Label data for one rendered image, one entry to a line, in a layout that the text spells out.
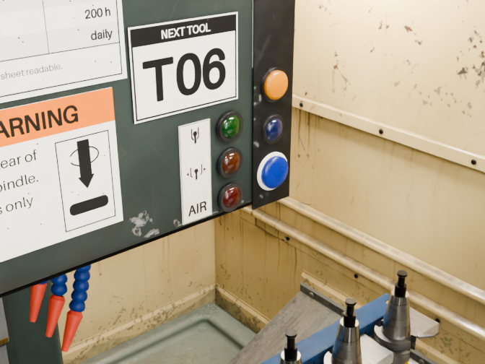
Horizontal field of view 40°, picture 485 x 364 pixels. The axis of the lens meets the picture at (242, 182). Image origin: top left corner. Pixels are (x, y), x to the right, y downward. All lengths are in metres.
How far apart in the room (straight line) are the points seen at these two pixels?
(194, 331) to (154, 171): 1.60
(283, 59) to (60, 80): 0.20
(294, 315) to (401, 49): 0.75
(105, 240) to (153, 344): 1.53
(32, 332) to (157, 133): 0.93
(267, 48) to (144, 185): 0.15
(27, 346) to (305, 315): 0.71
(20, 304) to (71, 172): 0.89
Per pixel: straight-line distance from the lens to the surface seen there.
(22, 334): 1.39
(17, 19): 0.44
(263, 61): 0.56
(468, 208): 1.37
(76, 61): 0.46
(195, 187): 0.55
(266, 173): 0.59
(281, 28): 0.57
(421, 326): 1.09
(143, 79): 0.49
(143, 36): 0.49
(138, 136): 0.50
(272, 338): 1.73
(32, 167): 0.47
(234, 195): 0.57
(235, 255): 2.00
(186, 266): 2.04
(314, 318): 1.73
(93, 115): 0.48
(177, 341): 2.07
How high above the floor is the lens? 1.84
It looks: 24 degrees down
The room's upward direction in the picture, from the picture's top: straight up
